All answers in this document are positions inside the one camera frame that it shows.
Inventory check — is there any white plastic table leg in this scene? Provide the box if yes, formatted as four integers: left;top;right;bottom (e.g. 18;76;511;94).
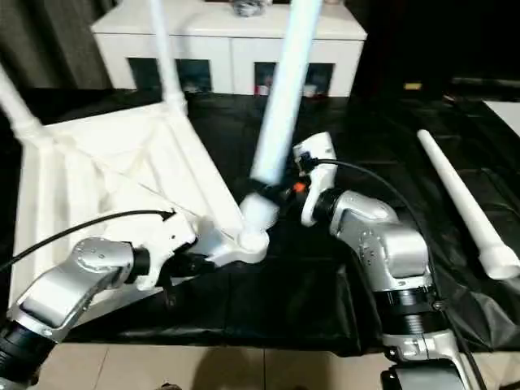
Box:
0;63;46;142
417;128;520;281
239;0;327;241
149;0;189;118

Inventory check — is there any white plastic table top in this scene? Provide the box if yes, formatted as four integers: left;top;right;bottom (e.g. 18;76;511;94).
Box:
7;100;271;314

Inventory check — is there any black mat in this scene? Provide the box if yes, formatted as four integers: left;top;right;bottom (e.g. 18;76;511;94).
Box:
0;87;520;358

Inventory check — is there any white cabinet with glass doors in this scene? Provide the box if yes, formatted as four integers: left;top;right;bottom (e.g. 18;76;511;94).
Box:
91;0;368;99

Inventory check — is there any white flat board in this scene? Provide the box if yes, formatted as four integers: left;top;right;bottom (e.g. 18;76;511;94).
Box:
485;100;520;136

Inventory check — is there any grey curtain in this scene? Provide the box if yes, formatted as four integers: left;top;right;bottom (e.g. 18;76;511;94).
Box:
0;0;119;91

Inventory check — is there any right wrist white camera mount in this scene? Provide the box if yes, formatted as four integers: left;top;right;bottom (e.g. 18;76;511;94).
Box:
292;132;339;228

